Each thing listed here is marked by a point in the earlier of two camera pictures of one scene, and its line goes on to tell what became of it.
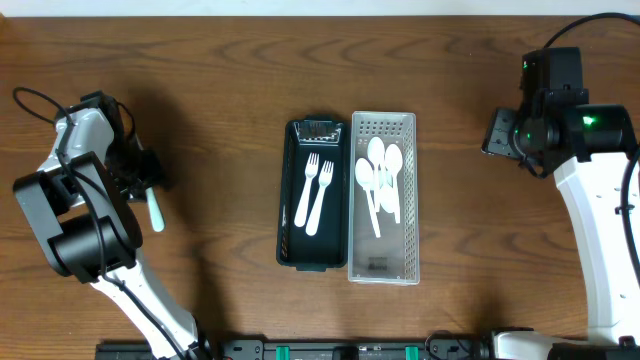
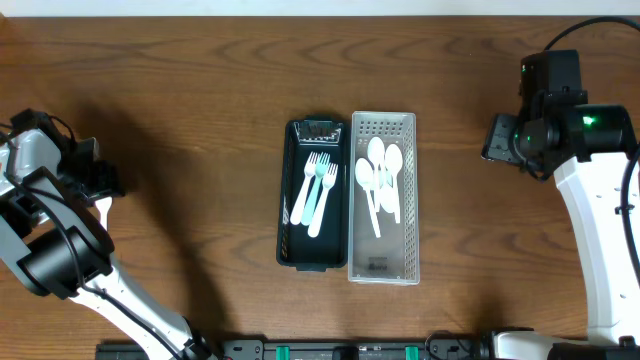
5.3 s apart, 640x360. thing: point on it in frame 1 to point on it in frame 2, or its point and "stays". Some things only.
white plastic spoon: [364, 178] stays
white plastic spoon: [387, 196] stays
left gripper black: [148, 175] to [105, 181]
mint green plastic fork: [156, 213] to [321, 165]
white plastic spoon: [393, 164] stays
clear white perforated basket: [394, 258] stays
